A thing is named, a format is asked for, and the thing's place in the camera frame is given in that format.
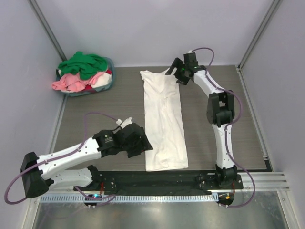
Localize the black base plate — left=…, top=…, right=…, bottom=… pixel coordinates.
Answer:
left=81, top=170, right=244, bottom=195

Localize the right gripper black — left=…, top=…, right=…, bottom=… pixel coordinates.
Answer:
left=165, top=57, right=189, bottom=85

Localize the aluminium corner post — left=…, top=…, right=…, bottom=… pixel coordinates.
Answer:
left=28, top=0, right=67, bottom=61
left=237, top=0, right=283, bottom=72

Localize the pink t-shirt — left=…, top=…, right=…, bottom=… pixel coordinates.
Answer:
left=52, top=73, right=90, bottom=92

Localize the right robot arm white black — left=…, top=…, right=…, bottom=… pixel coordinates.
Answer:
left=165, top=52, right=237, bottom=189

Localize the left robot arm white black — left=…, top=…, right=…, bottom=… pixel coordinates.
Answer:
left=20, top=122, right=153, bottom=198

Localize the teal laundry basket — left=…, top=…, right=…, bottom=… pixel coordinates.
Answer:
left=59, top=57, right=116, bottom=97

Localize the white slotted cable duct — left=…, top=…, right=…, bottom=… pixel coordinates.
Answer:
left=40, top=193, right=219, bottom=203

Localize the green t-shirt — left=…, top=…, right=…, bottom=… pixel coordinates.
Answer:
left=58, top=51, right=108, bottom=81

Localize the right aluminium corner post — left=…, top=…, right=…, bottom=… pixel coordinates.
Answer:
left=237, top=0, right=283, bottom=72

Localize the red t-shirt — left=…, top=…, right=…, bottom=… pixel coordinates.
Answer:
left=84, top=68, right=113, bottom=90

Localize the white t-shirt robot print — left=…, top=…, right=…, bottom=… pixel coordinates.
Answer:
left=140, top=71, right=189, bottom=172

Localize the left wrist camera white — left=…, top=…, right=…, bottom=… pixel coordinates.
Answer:
left=116, top=117, right=133, bottom=129

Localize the white t-shirt in basket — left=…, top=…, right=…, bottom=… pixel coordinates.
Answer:
left=89, top=70, right=113, bottom=87

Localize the left aluminium corner post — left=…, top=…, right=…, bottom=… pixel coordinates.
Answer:
left=28, top=0, right=67, bottom=61

